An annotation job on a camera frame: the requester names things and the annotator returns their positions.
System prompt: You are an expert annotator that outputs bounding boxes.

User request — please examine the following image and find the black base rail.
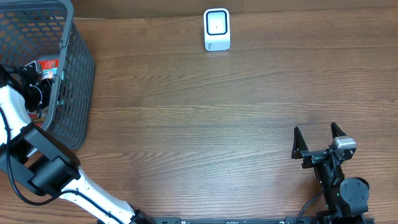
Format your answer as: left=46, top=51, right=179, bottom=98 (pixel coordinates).
left=96, top=216, right=376, bottom=224

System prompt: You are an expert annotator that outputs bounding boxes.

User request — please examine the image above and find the white barcode scanner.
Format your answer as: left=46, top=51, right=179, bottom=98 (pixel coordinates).
left=203, top=8, right=231, bottom=52

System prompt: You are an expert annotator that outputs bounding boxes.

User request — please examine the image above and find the green wet wipes packet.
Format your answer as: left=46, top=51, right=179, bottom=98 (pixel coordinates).
left=57, top=72, right=68, bottom=106

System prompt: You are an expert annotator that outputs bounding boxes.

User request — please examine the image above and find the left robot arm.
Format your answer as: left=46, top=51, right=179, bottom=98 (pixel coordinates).
left=1, top=65, right=154, bottom=223

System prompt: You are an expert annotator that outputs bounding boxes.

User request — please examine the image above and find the orange spaghetti packet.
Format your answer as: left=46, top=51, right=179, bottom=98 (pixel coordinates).
left=28, top=59, right=58, bottom=123

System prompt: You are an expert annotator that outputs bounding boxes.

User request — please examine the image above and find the grey plastic mesh basket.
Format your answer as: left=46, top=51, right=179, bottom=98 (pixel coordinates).
left=1, top=0, right=95, bottom=149

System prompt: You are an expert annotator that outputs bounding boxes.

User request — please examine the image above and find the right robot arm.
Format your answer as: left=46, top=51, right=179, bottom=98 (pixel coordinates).
left=291, top=122, right=374, bottom=223

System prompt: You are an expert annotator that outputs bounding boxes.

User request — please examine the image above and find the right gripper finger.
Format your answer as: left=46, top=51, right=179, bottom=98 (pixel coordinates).
left=330, top=122, right=346, bottom=138
left=291, top=126, right=308, bottom=159

